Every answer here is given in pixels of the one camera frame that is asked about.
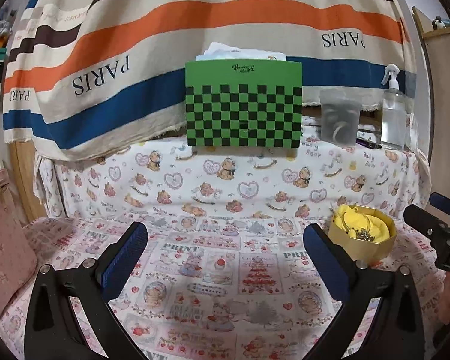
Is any gold hexagonal jewelry box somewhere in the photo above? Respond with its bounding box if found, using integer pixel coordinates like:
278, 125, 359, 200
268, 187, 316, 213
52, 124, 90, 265
328, 205, 397, 264

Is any pink padded case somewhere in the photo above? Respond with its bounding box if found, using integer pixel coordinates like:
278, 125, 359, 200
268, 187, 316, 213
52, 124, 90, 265
0, 169, 37, 317

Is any yellow cloth lining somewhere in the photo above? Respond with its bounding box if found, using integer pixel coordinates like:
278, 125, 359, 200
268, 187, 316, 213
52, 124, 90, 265
333, 205, 390, 243

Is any purple pen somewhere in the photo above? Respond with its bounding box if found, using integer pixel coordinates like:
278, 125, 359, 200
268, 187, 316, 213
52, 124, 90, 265
356, 137, 382, 150

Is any clear spray bottle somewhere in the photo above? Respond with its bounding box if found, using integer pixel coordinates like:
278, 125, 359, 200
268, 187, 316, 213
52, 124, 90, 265
381, 63, 407, 150

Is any baby bear print cloth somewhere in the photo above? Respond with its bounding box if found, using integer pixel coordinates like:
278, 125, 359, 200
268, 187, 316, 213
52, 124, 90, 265
33, 125, 431, 220

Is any print pattern cloth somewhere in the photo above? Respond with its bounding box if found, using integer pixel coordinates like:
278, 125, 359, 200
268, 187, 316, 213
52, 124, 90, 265
0, 209, 450, 360

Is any translucent plastic cup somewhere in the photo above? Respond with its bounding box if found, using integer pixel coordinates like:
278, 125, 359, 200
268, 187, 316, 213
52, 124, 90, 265
319, 89, 362, 147

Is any green black checkered box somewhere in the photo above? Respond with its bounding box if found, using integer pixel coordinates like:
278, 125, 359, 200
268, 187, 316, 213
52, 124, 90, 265
185, 59, 303, 149

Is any striped Paris towel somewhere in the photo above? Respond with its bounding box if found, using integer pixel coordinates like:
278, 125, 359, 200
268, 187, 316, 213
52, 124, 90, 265
3, 0, 417, 161

